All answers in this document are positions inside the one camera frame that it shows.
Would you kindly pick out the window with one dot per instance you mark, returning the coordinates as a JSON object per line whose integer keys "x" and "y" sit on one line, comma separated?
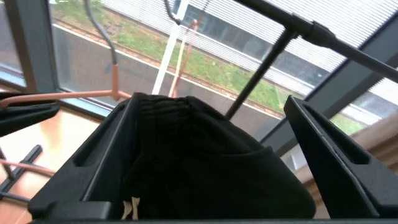
{"x": 31, "y": 46}

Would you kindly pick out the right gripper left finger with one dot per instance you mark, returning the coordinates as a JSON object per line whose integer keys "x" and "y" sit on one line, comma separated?
{"x": 102, "y": 174}

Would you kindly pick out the pink clothes hanger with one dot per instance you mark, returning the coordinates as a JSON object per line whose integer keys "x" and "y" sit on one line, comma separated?
{"x": 186, "y": 53}
{"x": 77, "y": 94}

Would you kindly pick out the black clothes rack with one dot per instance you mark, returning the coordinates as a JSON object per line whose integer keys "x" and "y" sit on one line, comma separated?
{"x": 311, "y": 29}

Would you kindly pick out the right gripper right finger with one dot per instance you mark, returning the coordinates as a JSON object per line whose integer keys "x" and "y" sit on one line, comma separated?
{"x": 326, "y": 161}

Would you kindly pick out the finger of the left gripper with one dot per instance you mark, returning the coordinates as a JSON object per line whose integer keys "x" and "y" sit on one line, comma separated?
{"x": 25, "y": 119}
{"x": 18, "y": 95}

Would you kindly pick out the black shorts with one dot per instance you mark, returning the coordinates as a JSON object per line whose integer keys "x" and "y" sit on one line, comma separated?
{"x": 202, "y": 161}

